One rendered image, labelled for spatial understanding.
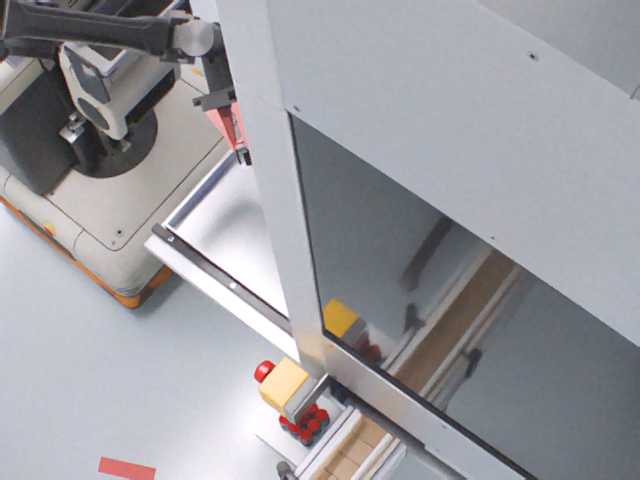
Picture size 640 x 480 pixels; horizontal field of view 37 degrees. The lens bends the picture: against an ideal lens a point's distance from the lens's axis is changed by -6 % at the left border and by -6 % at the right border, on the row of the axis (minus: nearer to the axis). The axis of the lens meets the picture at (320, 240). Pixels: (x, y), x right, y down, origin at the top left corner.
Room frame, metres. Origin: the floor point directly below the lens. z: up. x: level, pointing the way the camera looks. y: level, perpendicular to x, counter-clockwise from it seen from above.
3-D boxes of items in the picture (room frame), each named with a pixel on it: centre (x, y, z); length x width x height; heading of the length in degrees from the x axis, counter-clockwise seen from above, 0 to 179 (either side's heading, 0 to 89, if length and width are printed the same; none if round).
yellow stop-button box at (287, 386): (0.47, 0.08, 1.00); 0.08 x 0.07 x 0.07; 45
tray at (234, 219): (0.81, 0.07, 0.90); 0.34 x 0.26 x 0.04; 45
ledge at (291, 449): (0.43, 0.06, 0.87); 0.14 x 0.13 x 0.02; 45
